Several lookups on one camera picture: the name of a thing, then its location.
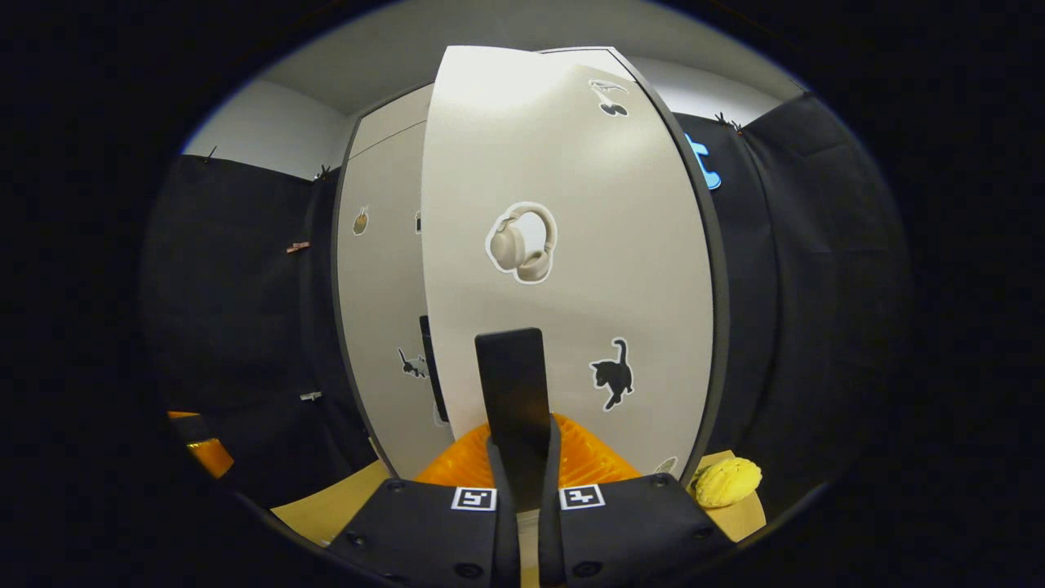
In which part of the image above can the beige double-door shoe cabinet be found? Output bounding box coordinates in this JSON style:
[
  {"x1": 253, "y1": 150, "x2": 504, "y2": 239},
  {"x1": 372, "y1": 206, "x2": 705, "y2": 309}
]
[{"x1": 330, "y1": 45, "x2": 733, "y2": 495}]

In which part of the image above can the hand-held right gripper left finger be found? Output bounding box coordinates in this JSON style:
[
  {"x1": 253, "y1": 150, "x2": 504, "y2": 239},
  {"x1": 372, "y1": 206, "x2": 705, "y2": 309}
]
[{"x1": 327, "y1": 423, "x2": 522, "y2": 588}]

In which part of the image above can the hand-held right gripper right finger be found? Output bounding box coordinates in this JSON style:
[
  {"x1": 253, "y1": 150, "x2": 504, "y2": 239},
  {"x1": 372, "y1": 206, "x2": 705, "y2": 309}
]
[{"x1": 537, "y1": 412, "x2": 736, "y2": 588}]

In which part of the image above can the beige cabinet top panel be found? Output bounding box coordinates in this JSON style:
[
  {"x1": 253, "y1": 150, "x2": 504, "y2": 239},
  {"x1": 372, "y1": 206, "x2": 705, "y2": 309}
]
[{"x1": 349, "y1": 84, "x2": 435, "y2": 160}]

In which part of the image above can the shoe cabinet door headphone sticker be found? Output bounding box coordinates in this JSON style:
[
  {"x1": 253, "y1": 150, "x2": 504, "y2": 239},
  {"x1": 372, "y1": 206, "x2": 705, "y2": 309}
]
[{"x1": 420, "y1": 45, "x2": 718, "y2": 481}]

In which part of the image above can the black door handle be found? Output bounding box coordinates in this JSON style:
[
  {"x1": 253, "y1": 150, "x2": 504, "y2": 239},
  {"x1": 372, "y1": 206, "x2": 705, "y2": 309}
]
[
  {"x1": 474, "y1": 327, "x2": 554, "y2": 514},
  {"x1": 418, "y1": 315, "x2": 451, "y2": 424}
]

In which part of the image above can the yellow crumpled object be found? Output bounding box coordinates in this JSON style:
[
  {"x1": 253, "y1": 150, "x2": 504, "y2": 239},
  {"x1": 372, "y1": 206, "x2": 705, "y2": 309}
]
[{"x1": 692, "y1": 457, "x2": 764, "y2": 510}]

